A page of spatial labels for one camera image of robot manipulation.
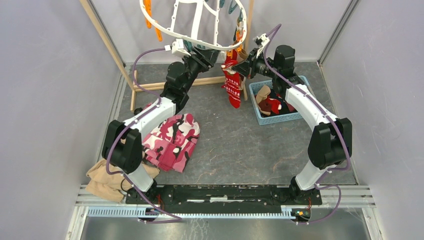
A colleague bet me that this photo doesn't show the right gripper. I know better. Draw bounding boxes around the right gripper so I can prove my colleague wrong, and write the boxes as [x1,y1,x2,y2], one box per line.
[232,48,280,80]

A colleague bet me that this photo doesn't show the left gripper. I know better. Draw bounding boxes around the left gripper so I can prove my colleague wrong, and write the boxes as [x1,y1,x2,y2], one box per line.
[181,45,221,94]

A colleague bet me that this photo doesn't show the orange clothespin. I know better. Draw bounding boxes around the orange clothespin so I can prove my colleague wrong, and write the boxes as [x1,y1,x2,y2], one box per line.
[142,0,152,29]
[233,19,243,42]

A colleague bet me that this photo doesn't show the white clip hanger frame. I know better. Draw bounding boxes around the white clip hanger frame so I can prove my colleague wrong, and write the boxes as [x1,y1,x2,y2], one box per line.
[139,0,250,52]

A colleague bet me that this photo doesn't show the tan brown striped sock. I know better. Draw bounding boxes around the tan brown striped sock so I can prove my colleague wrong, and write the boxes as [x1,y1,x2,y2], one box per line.
[237,48,249,62]

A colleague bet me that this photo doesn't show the red white patterned sock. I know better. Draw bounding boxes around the red white patterned sock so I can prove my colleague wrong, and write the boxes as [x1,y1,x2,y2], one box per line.
[224,49,238,66]

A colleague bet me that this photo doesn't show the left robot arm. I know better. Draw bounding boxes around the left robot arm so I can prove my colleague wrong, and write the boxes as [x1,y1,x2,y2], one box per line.
[101,47,220,204]

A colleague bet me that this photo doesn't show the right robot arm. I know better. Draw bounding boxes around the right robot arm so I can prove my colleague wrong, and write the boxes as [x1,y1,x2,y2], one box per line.
[232,45,352,204]

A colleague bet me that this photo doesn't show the brown tan socks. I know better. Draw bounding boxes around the brown tan socks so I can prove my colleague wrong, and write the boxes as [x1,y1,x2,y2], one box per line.
[255,85,283,117]

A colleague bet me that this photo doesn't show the wooden hanger stand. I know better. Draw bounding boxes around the wooden hanger stand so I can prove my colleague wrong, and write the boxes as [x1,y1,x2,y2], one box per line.
[80,0,252,111]

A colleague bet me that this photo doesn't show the light blue plastic basket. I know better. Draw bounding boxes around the light blue plastic basket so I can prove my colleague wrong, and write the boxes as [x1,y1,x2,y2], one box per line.
[248,80,302,126]

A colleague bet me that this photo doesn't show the pink camouflage cloth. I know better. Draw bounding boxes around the pink camouflage cloth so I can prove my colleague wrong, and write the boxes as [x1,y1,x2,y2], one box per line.
[142,113,200,173]

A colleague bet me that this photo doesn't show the beige cloth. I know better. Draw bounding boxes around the beige cloth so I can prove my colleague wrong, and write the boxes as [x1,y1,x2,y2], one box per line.
[85,158,161,204]

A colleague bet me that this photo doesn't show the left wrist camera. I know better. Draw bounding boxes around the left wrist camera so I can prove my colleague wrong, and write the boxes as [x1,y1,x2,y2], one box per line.
[171,38,191,58]

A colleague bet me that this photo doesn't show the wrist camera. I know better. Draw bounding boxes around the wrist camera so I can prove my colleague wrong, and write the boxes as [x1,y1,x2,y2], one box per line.
[171,38,191,58]
[253,33,270,51]

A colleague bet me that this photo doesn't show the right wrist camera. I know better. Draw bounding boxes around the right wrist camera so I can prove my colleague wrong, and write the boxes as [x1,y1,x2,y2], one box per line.
[253,33,270,51]

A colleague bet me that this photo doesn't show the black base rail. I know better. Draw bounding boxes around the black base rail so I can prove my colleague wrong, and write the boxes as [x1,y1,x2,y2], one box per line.
[146,184,323,214]

